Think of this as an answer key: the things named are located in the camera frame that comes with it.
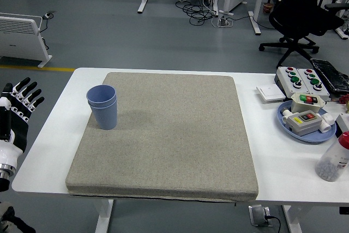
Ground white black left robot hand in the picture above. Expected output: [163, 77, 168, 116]
[0, 77, 45, 168]

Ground blue ribbed plastic cup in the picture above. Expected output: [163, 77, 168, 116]
[87, 98, 118, 130]
[86, 85, 117, 106]

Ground grey push-button control box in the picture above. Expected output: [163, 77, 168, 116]
[274, 65, 310, 99]
[296, 68, 330, 103]

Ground white table leg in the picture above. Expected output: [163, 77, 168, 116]
[282, 205, 303, 233]
[95, 199, 115, 233]

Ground grey-brown fabric mat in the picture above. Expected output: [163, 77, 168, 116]
[64, 71, 259, 203]

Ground white pipe fitting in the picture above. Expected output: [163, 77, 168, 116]
[281, 108, 294, 124]
[318, 112, 335, 133]

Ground black office chair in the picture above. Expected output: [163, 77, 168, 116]
[258, 0, 349, 69]

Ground blue round plate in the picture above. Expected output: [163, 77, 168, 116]
[276, 100, 338, 144]

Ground clear bottle with red cap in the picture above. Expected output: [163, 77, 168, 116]
[315, 131, 349, 182]

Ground black wrapped keyboard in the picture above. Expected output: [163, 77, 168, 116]
[310, 57, 349, 94]

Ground white box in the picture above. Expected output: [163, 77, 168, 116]
[335, 112, 349, 138]

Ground white panel heater with handle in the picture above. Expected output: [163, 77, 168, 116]
[0, 13, 53, 69]

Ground black floor cable bundle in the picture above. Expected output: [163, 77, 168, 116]
[174, 0, 219, 26]

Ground white wall switch plate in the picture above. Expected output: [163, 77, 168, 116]
[255, 84, 286, 104]

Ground grey switch box yellow label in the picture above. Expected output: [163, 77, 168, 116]
[286, 110, 324, 137]

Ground white switch box coloured buttons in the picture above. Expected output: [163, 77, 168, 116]
[289, 92, 327, 113]

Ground red wire bundle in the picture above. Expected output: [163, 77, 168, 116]
[326, 95, 349, 106]

